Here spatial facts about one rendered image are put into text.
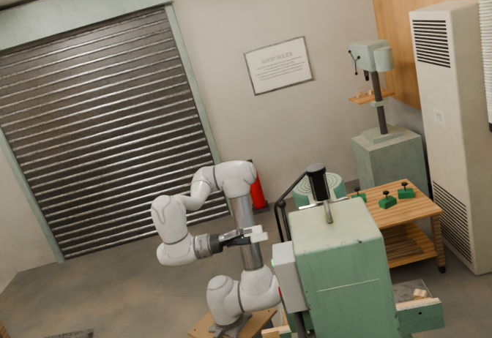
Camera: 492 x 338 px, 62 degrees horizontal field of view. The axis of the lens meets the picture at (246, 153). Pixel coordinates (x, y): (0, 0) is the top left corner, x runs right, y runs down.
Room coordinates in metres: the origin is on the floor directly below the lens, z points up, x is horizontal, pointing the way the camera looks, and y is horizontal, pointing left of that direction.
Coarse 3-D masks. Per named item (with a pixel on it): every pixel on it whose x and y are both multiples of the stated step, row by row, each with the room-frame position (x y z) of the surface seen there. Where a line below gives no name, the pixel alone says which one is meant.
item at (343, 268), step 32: (320, 224) 0.97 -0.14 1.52; (352, 224) 0.92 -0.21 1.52; (320, 256) 0.86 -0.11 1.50; (352, 256) 0.85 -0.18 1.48; (384, 256) 0.84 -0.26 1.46; (320, 288) 0.86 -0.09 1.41; (352, 288) 0.85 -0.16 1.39; (384, 288) 0.84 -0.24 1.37; (320, 320) 0.86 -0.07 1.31; (352, 320) 0.85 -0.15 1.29; (384, 320) 0.84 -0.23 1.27
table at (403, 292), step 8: (416, 280) 1.37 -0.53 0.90; (392, 288) 1.36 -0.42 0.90; (400, 288) 1.35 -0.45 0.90; (408, 288) 1.34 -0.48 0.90; (416, 288) 1.33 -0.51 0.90; (424, 288) 1.31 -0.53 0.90; (400, 296) 1.31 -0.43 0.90; (408, 296) 1.30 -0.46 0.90; (280, 312) 1.41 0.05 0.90; (280, 320) 1.37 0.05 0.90; (416, 320) 1.17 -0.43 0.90; (424, 320) 1.17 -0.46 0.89; (432, 320) 1.17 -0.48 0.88; (440, 320) 1.16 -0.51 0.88; (400, 328) 1.18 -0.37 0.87; (408, 328) 1.18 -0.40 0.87; (416, 328) 1.18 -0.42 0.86; (424, 328) 1.17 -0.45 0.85; (432, 328) 1.17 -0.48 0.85
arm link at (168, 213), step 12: (192, 192) 1.81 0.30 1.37; (204, 192) 1.80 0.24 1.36; (156, 204) 1.37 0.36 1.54; (168, 204) 1.37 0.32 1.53; (180, 204) 1.43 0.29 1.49; (192, 204) 1.62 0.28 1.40; (156, 216) 1.36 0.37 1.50; (168, 216) 1.35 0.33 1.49; (180, 216) 1.38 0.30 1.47; (156, 228) 1.38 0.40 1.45; (168, 228) 1.35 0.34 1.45; (180, 228) 1.36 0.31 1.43; (168, 240) 1.36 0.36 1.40
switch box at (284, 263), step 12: (276, 252) 0.95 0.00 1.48; (288, 252) 0.94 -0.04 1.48; (276, 264) 0.90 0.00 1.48; (288, 264) 0.90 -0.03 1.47; (276, 276) 0.91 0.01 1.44; (288, 276) 0.90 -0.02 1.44; (288, 288) 0.90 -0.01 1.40; (300, 288) 0.89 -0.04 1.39; (288, 300) 0.90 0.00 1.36; (300, 300) 0.90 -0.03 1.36; (288, 312) 0.90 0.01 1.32
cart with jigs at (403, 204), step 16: (368, 192) 2.88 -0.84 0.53; (384, 192) 2.60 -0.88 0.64; (400, 192) 2.65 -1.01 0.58; (416, 192) 2.67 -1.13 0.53; (368, 208) 2.65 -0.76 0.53; (384, 208) 2.57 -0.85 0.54; (400, 208) 2.53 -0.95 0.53; (416, 208) 2.48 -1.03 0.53; (432, 208) 2.42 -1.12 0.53; (384, 224) 2.39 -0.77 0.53; (400, 224) 2.37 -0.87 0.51; (432, 224) 2.41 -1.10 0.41; (384, 240) 2.68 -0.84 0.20; (400, 240) 2.63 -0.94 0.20; (416, 240) 2.60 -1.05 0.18; (400, 256) 2.45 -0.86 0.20; (416, 256) 2.42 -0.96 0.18; (432, 256) 2.39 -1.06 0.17
